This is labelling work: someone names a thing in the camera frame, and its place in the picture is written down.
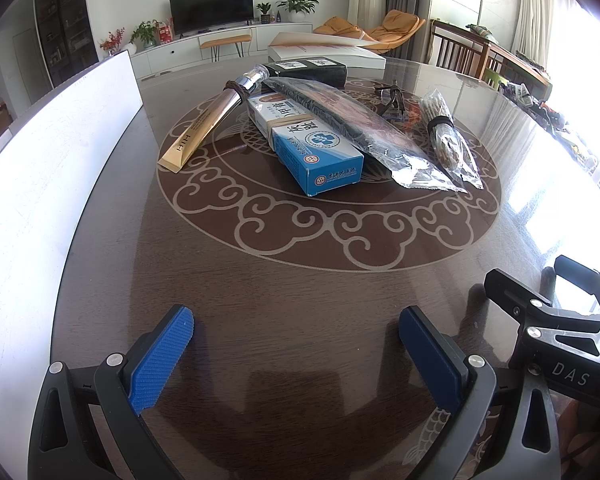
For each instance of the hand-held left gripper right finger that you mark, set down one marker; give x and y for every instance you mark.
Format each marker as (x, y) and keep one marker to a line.
(430, 360)

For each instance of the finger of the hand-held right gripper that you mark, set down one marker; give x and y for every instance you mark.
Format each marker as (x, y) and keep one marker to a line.
(587, 275)
(512, 290)

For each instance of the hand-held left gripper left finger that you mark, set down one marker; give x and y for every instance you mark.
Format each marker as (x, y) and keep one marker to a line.
(160, 360)

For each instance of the clear bag of cotton swabs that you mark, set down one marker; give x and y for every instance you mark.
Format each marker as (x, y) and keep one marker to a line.
(445, 147)

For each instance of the blue and white toothpaste box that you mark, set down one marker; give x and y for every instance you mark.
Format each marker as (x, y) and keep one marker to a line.
(320, 160)

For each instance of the gold cosmetic tube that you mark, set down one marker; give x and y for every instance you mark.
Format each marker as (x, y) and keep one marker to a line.
(200, 130)

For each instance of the dark clear plastic packet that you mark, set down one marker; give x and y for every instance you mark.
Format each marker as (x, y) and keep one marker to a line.
(350, 120)

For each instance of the black printed box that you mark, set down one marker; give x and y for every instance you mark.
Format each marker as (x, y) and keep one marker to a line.
(330, 74)

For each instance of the pile of assorted clutter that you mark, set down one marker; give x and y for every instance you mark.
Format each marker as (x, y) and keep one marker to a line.
(550, 112)

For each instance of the wooden dining chair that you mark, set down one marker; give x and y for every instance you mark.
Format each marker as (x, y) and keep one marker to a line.
(455, 47)

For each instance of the white window curtain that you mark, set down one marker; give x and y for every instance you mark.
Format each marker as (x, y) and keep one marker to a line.
(535, 5)

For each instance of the orange lounge chair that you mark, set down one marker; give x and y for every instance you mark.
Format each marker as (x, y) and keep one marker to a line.
(400, 22)

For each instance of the white box with orange lid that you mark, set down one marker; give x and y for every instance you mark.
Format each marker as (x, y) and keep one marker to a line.
(330, 45)

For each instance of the white television cabinet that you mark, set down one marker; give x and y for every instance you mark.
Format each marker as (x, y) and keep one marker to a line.
(180, 55)

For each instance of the red flowers in vase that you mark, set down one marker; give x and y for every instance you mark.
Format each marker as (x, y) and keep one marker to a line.
(112, 42)

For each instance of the red gift box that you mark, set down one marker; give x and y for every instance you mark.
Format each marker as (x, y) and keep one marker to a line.
(165, 33)

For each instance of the orange bench with hairpin legs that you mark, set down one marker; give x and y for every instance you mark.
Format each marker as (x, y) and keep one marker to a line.
(225, 40)

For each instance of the green potted plant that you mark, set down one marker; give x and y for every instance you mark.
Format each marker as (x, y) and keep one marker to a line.
(145, 32)

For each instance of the dark glass display cabinet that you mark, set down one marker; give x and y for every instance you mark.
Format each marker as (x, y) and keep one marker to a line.
(65, 20)

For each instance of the black television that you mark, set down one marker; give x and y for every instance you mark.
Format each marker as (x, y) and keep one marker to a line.
(212, 7)

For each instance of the large leafy potted plant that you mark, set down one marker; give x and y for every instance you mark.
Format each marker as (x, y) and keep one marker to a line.
(297, 5)

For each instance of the small potted plant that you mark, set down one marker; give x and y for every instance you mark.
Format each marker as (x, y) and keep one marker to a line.
(264, 12)

